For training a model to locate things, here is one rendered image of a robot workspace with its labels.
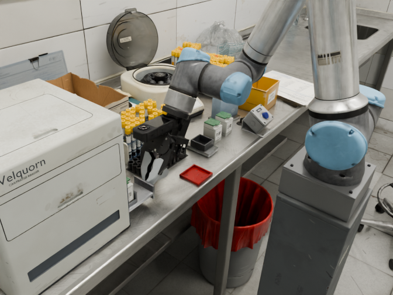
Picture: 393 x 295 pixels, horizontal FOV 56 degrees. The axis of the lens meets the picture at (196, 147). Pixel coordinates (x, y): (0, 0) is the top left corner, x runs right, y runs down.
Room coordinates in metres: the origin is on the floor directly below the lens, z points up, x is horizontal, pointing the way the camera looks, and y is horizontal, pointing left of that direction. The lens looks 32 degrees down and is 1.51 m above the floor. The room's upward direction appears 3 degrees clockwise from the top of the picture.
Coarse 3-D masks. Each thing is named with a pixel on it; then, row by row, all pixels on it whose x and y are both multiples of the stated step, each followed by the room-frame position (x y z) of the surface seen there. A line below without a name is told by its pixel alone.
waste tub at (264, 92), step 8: (264, 80) 1.38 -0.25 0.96; (272, 80) 1.37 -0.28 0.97; (256, 88) 1.26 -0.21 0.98; (264, 88) 1.38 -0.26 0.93; (272, 88) 1.29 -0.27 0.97; (256, 96) 1.26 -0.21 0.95; (264, 96) 1.24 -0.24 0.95; (272, 96) 1.30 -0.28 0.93; (248, 104) 1.27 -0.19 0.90; (256, 104) 1.26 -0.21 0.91; (264, 104) 1.24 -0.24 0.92; (272, 104) 1.31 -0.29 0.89
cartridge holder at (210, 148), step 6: (192, 138) 1.00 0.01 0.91; (198, 138) 1.02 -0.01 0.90; (204, 138) 1.01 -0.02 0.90; (210, 138) 1.00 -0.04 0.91; (192, 144) 0.98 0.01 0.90; (198, 144) 0.97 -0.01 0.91; (204, 144) 1.00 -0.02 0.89; (210, 144) 0.98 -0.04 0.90; (198, 150) 0.97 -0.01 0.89; (204, 150) 0.96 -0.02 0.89; (210, 150) 0.96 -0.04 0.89; (216, 150) 0.98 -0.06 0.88
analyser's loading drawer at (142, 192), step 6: (138, 180) 0.75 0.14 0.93; (144, 180) 0.74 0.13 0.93; (138, 186) 0.74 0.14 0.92; (144, 186) 0.73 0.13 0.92; (150, 186) 0.72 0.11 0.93; (138, 192) 0.72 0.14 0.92; (144, 192) 0.72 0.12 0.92; (150, 192) 0.72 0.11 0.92; (138, 198) 0.69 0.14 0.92; (144, 198) 0.69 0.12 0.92; (132, 204) 0.67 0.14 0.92; (138, 204) 0.68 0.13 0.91
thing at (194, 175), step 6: (192, 168) 0.88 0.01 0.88; (198, 168) 0.88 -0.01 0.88; (180, 174) 0.84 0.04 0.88; (186, 174) 0.85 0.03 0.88; (192, 174) 0.85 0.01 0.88; (198, 174) 0.85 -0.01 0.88; (204, 174) 0.86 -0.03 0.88; (210, 174) 0.85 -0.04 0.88; (192, 180) 0.82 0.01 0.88; (198, 180) 0.83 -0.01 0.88; (204, 180) 0.83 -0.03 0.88
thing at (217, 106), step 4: (212, 100) 1.18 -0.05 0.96; (216, 100) 1.17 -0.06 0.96; (220, 100) 1.16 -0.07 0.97; (212, 104) 1.18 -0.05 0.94; (216, 104) 1.17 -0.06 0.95; (220, 104) 1.16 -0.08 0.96; (224, 104) 1.17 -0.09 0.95; (228, 104) 1.18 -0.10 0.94; (232, 104) 1.20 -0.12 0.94; (212, 108) 1.18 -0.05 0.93; (216, 108) 1.17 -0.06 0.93; (220, 108) 1.16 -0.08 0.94; (224, 108) 1.17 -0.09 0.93; (228, 108) 1.19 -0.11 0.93; (232, 108) 1.20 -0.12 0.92; (236, 108) 1.22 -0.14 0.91; (212, 112) 1.18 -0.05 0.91; (216, 112) 1.17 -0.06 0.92; (228, 112) 1.19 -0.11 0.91; (232, 112) 1.20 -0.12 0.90; (236, 112) 1.22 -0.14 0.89; (212, 116) 1.18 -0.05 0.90; (232, 116) 1.21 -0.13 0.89; (236, 116) 1.21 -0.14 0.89
